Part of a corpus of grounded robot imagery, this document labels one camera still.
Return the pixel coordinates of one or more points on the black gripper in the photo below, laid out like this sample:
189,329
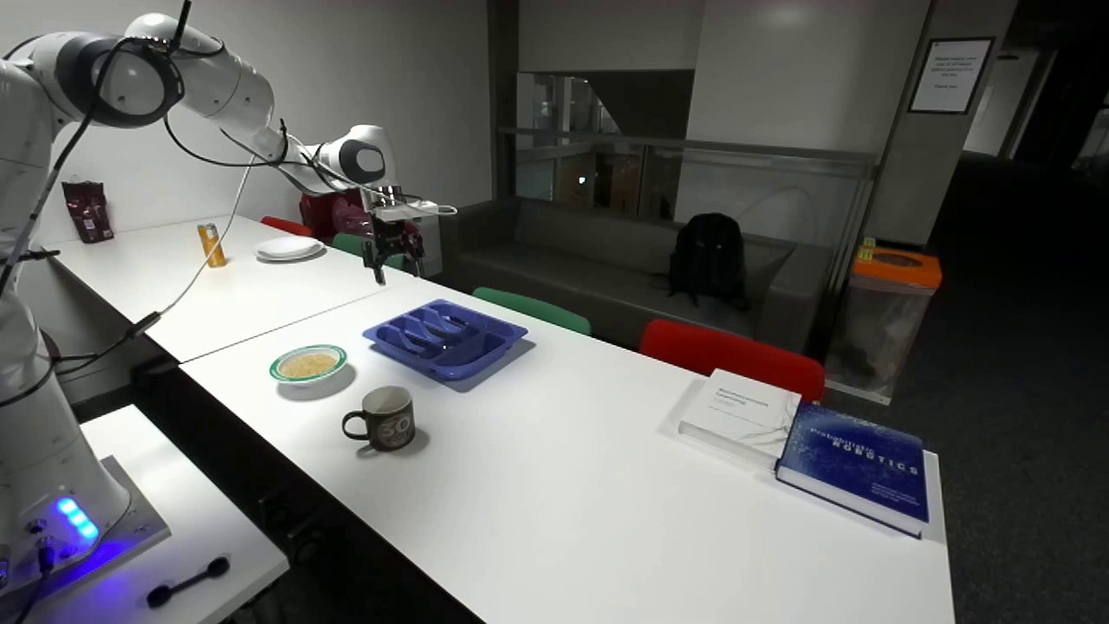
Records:
376,239

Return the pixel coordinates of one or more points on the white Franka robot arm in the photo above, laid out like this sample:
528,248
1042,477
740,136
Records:
45,440

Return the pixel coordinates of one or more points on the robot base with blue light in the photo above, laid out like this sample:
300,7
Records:
80,538

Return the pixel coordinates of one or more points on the blue plastic cutlery tray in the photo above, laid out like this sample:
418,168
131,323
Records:
461,370

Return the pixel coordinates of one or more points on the green rimmed white bowl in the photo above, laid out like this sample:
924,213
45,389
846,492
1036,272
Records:
280,373

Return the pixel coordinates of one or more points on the green chair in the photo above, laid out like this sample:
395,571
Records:
538,309
347,243

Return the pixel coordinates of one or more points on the dark red armchair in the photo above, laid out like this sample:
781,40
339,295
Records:
329,213

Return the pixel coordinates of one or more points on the brown cereal flakes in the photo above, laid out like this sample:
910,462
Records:
306,367

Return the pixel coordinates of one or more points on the dark ceramic mug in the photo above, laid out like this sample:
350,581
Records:
390,421

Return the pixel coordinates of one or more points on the small orange bottle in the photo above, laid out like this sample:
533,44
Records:
213,248

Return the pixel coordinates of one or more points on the grey sofa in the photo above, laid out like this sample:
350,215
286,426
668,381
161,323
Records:
554,262

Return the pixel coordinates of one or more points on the dark red snack bag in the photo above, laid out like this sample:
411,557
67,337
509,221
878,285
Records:
86,213

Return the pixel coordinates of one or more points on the black backpack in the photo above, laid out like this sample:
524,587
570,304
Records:
709,262

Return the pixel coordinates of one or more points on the glass balustrade with handrail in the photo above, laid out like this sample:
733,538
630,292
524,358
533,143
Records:
695,175

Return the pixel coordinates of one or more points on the red chair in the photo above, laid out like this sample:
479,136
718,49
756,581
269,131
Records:
729,352

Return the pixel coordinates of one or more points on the black dumbbell shaped tool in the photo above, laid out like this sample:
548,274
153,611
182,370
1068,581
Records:
184,584

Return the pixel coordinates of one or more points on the orange lidded bin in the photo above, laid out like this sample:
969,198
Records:
895,272

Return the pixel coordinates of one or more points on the blue hardcover book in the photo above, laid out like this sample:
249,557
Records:
861,462

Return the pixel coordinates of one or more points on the framed wall notice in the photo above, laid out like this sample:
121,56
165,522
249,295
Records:
949,74

